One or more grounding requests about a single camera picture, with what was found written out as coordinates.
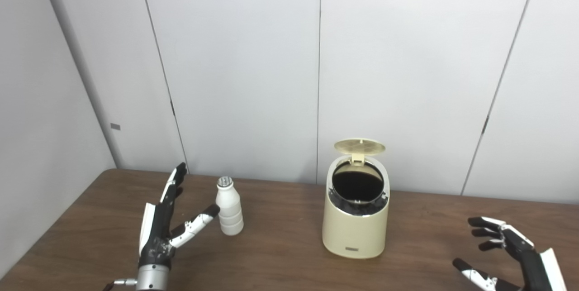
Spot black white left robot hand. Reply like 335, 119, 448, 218
138, 162, 221, 270

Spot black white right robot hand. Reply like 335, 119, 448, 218
452, 216, 568, 291

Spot small white plastic bottle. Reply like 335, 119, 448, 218
215, 176, 244, 236

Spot cream round bin lid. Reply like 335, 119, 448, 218
334, 138, 386, 165

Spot cream-colored bin body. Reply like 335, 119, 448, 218
322, 153, 390, 259

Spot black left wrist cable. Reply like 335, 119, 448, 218
103, 279, 137, 291

